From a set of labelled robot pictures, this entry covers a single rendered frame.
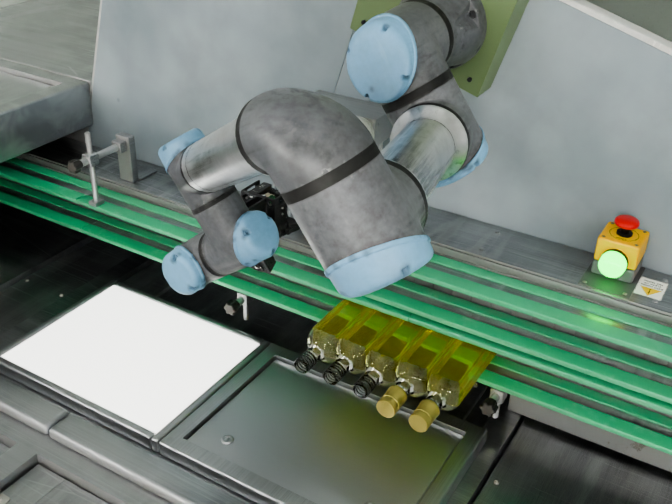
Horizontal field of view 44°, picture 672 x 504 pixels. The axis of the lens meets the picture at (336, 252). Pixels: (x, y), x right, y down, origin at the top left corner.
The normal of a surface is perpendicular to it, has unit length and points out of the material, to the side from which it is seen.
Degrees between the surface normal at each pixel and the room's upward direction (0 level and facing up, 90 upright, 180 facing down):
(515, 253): 90
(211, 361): 90
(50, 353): 90
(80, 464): 90
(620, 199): 0
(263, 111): 53
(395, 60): 6
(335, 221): 19
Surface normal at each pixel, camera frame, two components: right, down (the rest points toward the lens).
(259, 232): 0.72, -0.26
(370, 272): -0.17, 0.36
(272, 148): -0.76, 0.11
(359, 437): 0.03, -0.87
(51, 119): 0.85, 0.28
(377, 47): -0.60, 0.36
